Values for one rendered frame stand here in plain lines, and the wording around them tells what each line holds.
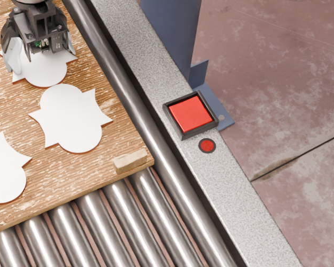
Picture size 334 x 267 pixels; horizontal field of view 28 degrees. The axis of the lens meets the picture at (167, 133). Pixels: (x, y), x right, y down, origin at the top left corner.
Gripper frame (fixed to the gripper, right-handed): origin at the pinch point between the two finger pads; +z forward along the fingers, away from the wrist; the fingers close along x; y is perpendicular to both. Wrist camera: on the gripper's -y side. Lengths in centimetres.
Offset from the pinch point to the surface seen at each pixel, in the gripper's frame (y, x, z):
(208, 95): -28, 66, 93
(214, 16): -60, 87, 95
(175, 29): -25, 46, 44
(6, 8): -13.6, -1.1, 0.8
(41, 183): 24.3, -9.1, 0.4
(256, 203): 42.1, 22.2, 2.1
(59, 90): 8.9, 0.5, -0.3
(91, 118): 16.7, 3.2, -0.4
